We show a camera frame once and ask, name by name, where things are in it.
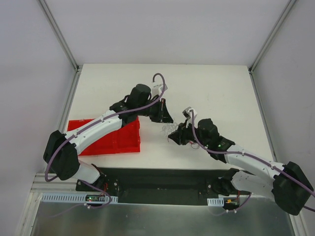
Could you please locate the white wire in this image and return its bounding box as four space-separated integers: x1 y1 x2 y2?
159 122 179 136

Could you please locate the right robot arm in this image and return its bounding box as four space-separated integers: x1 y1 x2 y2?
168 118 315 216

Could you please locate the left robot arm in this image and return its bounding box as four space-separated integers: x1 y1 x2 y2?
43 84 173 191

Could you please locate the red plastic tray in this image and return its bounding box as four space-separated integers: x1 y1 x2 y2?
80 119 141 156

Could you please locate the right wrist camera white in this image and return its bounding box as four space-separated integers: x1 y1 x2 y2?
182 107 197 123

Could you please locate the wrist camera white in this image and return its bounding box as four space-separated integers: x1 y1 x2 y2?
182 107 197 123
151 84 168 97

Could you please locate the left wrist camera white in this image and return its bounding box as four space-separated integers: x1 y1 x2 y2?
151 84 168 97

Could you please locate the right white cable duct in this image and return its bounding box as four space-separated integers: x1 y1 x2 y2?
207 196 240 207

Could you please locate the white cable duct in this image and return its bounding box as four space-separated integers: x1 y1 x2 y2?
207 196 240 207
41 193 110 204

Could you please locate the left aluminium frame post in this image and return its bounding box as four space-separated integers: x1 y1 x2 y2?
38 0 80 72

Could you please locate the aluminium frame post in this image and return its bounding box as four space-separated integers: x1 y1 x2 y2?
249 0 298 74
38 0 80 72

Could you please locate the right aluminium frame post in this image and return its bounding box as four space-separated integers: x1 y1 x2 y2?
249 0 298 74

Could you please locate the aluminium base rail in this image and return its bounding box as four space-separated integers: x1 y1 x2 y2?
31 173 77 192

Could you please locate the left white cable duct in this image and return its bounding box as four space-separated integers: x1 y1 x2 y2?
41 193 110 204

